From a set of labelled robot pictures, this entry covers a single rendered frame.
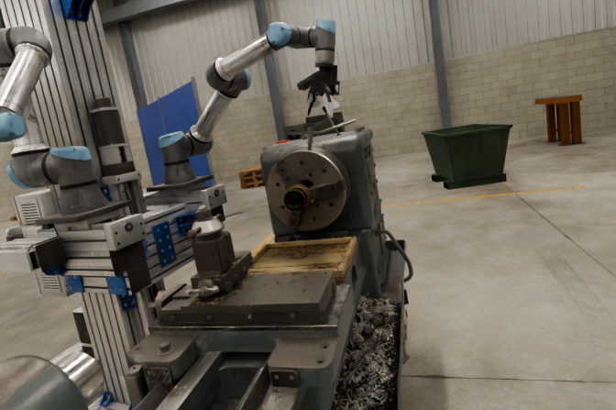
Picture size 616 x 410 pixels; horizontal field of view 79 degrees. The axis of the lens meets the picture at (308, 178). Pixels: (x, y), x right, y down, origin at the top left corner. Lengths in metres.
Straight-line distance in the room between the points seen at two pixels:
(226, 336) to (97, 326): 1.17
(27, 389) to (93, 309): 1.53
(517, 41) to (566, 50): 1.19
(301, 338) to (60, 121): 1.33
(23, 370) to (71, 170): 1.07
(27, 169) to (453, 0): 11.10
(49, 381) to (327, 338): 0.50
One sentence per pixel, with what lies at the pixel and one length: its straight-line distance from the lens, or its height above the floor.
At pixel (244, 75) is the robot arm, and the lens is 1.73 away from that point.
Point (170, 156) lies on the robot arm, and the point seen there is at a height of 1.29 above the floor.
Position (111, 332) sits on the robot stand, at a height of 0.58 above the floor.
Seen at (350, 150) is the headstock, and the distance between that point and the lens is 1.53.
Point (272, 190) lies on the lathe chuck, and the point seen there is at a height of 1.10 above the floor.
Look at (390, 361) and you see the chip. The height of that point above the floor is 0.56.
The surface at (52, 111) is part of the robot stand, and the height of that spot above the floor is 1.55.
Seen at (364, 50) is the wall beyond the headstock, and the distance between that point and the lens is 11.60.
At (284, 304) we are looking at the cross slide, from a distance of 0.84.
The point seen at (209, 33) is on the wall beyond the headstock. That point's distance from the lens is 13.23.
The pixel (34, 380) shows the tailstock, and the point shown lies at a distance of 0.49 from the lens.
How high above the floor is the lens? 1.34
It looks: 8 degrees down
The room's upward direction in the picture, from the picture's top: 9 degrees counter-clockwise
